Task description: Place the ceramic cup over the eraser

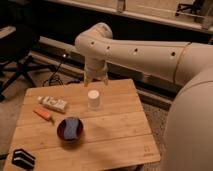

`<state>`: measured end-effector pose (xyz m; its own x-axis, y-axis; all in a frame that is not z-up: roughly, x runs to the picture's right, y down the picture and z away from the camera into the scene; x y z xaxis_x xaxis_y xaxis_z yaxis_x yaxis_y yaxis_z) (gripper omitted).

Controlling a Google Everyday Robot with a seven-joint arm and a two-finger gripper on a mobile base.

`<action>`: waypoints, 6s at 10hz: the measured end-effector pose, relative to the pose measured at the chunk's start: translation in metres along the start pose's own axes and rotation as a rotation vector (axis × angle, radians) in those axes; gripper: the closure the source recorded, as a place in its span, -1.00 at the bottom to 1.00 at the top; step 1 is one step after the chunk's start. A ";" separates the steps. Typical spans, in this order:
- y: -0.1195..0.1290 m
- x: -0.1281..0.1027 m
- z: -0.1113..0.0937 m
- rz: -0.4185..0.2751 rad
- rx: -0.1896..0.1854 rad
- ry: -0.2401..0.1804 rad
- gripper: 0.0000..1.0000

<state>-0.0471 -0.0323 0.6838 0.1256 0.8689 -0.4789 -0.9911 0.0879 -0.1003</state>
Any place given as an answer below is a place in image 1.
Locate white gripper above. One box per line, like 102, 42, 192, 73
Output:
84, 58, 108, 87

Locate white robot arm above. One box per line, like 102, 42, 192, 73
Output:
75, 23, 213, 171

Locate black and white eraser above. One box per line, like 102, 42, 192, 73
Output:
12, 149, 36, 170

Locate white tube with label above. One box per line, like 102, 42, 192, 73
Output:
37, 96, 67, 113

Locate wooden table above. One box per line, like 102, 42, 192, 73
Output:
10, 79, 160, 171

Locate blue sponge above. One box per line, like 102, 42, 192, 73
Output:
64, 118, 78, 140

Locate dark red bowl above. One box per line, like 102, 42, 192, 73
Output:
57, 117, 83, 142

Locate orange marker pen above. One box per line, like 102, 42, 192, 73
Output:
33, 108, 54, 122

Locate black office chair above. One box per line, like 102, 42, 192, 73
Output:
0, 25, 56, 101

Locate black cable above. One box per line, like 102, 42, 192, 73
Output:
42, 52, 81, 88

